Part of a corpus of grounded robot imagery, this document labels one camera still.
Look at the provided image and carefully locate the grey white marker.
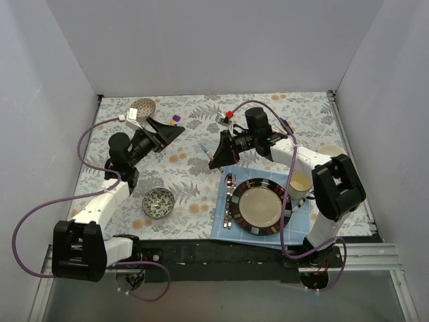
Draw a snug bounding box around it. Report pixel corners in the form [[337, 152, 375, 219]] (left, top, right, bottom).
[[200, 144, 223, 173]]

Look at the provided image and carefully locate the black purple highlighter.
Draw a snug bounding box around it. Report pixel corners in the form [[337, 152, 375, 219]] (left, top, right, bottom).
[[281, 118, 294, 135]]

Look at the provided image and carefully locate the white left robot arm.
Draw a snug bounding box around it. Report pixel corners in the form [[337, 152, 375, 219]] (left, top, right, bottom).
[[52, 118, 185, 282]]

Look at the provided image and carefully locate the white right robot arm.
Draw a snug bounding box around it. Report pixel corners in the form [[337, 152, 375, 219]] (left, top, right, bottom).
[[208, 102, 366, 267]]

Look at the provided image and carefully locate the silver fork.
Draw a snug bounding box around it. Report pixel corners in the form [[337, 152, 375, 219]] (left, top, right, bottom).
[[223, 174, 238, 229]]

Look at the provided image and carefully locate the silver spoon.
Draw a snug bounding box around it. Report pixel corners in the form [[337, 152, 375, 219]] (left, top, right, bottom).
[[223, 172, 235, 229]]

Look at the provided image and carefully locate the small patterned brown bowl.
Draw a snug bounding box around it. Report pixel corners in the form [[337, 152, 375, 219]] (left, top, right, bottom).
[[130, 98, 156, 119]]

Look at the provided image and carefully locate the floral patterned table mat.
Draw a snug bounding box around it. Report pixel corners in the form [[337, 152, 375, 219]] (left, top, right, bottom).
[[85, 92, 372, 243]]

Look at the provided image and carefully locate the leaf patterned bowl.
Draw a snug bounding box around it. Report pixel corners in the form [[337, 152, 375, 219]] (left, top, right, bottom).
[[142, 188, 175, 219]]

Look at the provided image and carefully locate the striped rim dinner plate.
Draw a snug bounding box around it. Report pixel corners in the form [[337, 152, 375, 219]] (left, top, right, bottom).
[[229, 178, 292, 236]]

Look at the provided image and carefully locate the plain cream bowl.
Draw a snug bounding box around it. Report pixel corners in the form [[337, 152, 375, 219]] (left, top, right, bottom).
[[318, 144, 347, 157]]

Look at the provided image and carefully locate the blue checked cloth napkin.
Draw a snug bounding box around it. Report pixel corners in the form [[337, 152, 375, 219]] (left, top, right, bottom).
[[210, 166, 311, 250]]

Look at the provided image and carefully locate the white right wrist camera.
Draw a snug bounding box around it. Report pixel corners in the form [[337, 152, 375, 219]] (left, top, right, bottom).
[[215, 112, 234, 133]]

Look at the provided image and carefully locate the cream mug black handle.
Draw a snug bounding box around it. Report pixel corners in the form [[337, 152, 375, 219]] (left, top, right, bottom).
[[288, 170, 313, 200]]

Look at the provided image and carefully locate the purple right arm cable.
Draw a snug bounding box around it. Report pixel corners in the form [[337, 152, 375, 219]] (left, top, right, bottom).
[[231, 100, 347, 292]]

